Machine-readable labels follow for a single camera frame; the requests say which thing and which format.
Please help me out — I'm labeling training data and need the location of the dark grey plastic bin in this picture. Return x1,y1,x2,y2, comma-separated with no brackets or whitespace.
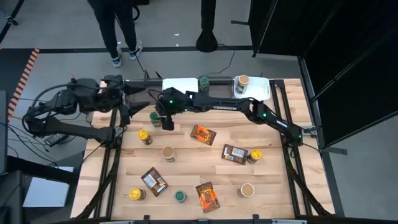
126,79,164,108

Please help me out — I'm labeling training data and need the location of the tan lid seasoning jar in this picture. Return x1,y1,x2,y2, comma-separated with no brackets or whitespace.
236,182,256,199
235,74,250,95
160,145,177,163

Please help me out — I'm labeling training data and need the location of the black tripod leg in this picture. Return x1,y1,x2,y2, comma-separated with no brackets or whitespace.
0,0,25,44

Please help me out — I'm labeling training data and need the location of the white plastic bin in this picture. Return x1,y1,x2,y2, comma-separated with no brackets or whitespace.
162,77,200,94
233,75,271,101

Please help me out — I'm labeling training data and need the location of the orange brown seasoning packet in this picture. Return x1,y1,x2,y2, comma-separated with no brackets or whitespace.
140,167,169,197
190,124,218,146
221,144,249,166
195,181,221,213

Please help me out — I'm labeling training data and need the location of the yellow lid spice jar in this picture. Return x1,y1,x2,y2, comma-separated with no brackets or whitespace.
246,148,263,165
137,129,154,146
129,187,147,202

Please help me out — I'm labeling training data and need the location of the green lid oregano jar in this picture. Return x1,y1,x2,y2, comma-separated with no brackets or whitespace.
149,111,162,128
198,76,210,94
174,189,188,204

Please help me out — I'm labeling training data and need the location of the black power adapter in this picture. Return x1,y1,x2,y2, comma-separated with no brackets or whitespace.
44,133,69,147

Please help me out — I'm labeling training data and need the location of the white flat panel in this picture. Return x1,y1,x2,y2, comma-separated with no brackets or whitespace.
23,166,75,208

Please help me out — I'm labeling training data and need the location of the black stand post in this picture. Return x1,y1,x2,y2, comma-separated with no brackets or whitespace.
195,0,219,53

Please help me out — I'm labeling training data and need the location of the black curtain partition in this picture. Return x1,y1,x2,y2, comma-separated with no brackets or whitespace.
248,0,398,147

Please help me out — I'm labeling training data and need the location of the orange black hazard tape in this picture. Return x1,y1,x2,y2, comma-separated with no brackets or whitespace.
7,48,40,118

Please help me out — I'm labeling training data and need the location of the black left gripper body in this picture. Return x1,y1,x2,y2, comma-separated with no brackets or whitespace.
104,74,133,126

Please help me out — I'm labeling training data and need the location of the black table frame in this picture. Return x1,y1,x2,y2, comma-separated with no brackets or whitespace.
74,79,335,224

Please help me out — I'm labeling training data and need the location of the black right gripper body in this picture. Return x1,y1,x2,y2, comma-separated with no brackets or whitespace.
161,87,191,131

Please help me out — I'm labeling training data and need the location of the person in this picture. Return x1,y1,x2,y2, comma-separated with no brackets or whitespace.
88,0,144,68

